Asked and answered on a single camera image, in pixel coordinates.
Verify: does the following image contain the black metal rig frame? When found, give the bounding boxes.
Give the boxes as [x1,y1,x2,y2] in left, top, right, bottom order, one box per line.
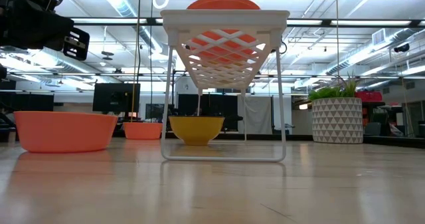
[0,128,425,149]

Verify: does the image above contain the succulent in patterned pot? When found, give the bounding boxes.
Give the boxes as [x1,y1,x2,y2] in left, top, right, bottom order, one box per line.
[307,72,364,144]

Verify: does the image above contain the white lattice shelf rack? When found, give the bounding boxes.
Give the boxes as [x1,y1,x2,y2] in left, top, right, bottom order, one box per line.
[160,9,291,163]

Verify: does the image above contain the black partition panel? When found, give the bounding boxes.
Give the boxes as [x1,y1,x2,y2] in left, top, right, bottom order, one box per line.
[177,93,239,132]

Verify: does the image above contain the black monitor screen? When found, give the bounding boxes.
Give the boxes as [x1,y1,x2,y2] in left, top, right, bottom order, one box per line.
[92,82,141,114]

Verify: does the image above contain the yellow floral patterned bowl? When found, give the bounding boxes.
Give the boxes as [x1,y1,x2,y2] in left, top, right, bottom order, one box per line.
[168,116,226,146]
[204,59,246,85]

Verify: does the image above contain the grey fabric panel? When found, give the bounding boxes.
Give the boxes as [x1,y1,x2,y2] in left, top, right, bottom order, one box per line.
[237,95,274,135]

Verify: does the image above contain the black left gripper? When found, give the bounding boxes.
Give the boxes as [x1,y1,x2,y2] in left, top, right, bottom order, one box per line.
[0,0,90,61]

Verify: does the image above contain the black ceiling camera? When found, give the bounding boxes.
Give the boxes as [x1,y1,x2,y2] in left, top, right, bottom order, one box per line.
[393,43,411,54]

